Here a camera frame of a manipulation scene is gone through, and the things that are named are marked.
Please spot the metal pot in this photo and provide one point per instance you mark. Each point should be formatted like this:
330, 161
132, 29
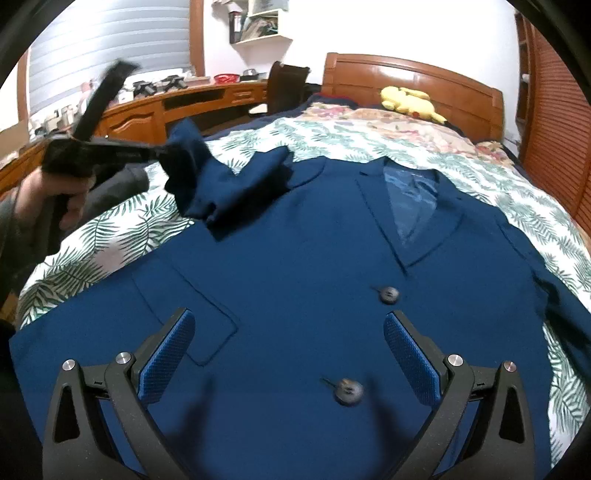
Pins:
250, 72

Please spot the wooden headboard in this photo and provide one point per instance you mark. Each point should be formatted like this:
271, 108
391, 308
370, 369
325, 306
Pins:
360, 76

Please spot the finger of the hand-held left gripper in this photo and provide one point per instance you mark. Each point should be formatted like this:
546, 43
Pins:
160, 153

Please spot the leaf print bed sheet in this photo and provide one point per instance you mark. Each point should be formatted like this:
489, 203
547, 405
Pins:
115, 240

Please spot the white wall shelf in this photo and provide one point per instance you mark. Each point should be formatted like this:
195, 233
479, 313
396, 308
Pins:
263, 39

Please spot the dark grey cloth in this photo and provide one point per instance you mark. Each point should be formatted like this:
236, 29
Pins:
124, 182

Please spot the person's left forearm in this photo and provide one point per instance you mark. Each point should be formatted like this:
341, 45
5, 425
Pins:
23, 244

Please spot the floral pillows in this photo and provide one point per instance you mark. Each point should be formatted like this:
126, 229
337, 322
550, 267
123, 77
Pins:
360, 115

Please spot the wooden louvered wardrobe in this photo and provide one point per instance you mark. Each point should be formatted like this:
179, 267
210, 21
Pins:
554, 115

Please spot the yellow plush toy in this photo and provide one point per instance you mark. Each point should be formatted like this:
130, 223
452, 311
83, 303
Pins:
406, 99

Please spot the blue suit jacket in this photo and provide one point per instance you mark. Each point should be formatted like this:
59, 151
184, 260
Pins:
300, 240

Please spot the person's left hand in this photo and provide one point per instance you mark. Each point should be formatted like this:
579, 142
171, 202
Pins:
46, 191

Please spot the navy blue bed sheet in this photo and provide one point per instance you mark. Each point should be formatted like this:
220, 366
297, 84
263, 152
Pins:
258, 122

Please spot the window blinds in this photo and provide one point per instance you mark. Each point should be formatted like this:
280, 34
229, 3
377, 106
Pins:
92, 41

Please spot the dark brown chair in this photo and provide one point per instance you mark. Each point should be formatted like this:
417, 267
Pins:
286, 87

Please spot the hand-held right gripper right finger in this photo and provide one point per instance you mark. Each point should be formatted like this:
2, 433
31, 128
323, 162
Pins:
411, 360

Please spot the black device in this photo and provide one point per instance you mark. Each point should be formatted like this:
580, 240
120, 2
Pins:
175, 83
143, 86

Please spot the wooden desk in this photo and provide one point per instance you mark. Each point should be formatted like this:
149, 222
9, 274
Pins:
134, 115

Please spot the red bowl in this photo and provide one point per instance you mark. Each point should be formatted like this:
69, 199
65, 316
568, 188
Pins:
226, 78

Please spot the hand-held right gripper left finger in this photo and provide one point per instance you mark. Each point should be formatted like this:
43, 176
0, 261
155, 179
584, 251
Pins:
166, 355

